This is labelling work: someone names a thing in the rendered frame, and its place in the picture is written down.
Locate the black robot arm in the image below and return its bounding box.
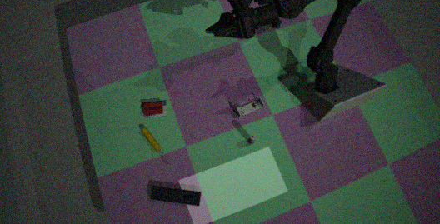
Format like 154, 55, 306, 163
227, 0, 362, 94

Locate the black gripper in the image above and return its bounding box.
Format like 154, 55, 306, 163
205, 8, 263, 39

